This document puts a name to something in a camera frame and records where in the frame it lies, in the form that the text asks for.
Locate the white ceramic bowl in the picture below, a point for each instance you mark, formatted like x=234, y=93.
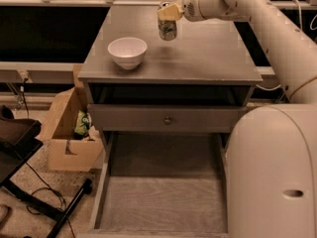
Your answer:
x=127, y=52

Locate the green snack bag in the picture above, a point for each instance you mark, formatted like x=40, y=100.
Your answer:
x=83, y=124

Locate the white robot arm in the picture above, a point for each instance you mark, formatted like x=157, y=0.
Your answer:
x=271, y=157

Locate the black stand with seat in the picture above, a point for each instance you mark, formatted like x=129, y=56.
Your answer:
x=18, y=142

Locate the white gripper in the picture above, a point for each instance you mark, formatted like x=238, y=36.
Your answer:
x=189, y=6

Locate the green 7up soda can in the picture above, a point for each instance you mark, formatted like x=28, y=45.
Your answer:
x=167, y=29

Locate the open cardboard box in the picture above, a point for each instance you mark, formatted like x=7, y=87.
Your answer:
x=66, y=152

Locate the round metal drawer knob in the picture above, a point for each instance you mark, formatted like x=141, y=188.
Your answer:
x=167, y=120

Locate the open grey middle drawer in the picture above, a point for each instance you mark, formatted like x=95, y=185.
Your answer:
x=161, y=186

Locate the closed grey top drawer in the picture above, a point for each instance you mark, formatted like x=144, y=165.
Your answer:
x=149, y=118

